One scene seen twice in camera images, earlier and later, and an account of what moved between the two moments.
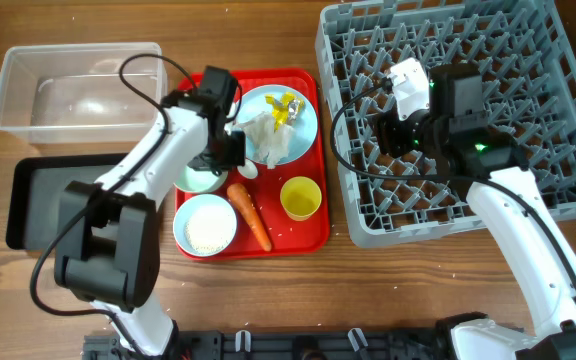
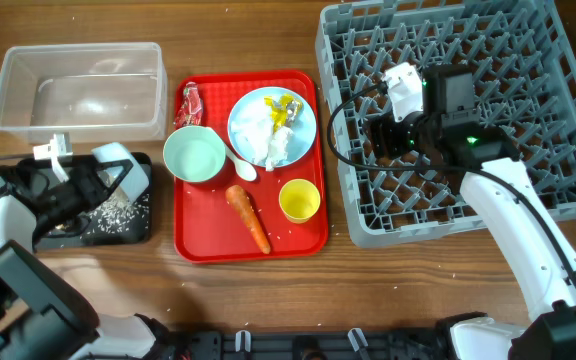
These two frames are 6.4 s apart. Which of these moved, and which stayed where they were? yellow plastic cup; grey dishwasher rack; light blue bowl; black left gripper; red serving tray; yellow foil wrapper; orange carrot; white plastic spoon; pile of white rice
Moved: black left gripper; pile of white rice; light blue bowl
Stayed: orange carrot; white plastic spoon; yellow plastic cup; yellow foil wrapper; red serving tray; grey dishwasher rack
